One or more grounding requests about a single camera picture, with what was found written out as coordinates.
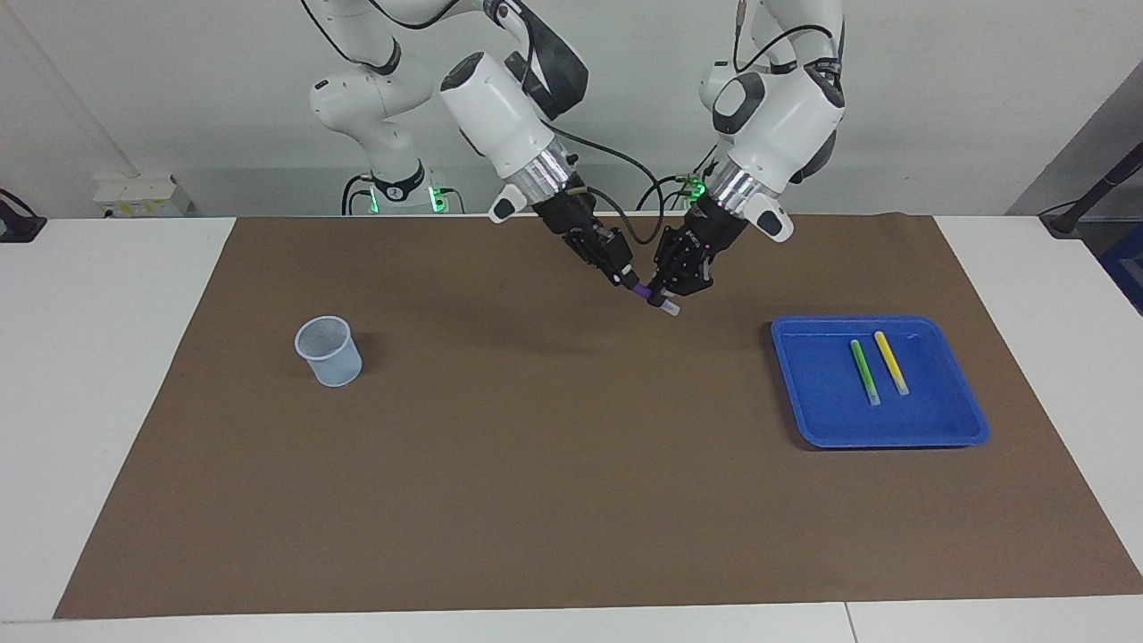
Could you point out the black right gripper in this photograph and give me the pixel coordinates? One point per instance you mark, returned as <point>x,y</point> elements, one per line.
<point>585,228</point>

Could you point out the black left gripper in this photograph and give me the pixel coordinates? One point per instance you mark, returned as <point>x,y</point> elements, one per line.
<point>692,254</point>

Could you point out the purple highlighter pen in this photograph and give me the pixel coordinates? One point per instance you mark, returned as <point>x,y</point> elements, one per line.
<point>645,294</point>

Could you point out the green highlighter pen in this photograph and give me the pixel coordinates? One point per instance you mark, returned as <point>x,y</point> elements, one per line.
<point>864,372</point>

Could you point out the yellow highlighter pen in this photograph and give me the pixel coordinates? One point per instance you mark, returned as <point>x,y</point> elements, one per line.
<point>891,363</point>

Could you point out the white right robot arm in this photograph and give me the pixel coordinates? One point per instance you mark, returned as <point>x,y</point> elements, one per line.
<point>496,116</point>

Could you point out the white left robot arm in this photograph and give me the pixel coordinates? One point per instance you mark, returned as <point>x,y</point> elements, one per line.
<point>786,116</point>

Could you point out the blue plastic tray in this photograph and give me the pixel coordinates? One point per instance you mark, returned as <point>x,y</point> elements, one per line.
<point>830,420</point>

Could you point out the brown table mat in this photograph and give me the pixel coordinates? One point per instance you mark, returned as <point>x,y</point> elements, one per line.
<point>536,464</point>

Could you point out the translucent plastic cup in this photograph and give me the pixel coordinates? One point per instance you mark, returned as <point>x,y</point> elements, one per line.
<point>332,362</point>

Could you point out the black stand pole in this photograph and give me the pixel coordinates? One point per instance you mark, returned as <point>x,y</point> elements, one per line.
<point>1103,183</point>

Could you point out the blue crate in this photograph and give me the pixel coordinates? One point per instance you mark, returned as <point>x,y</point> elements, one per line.
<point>1127,268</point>

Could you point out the white power strip box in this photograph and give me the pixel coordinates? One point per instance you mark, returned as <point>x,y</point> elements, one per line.
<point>143,196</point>

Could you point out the black clamp base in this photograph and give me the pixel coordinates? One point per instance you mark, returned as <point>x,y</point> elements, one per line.
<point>18,225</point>

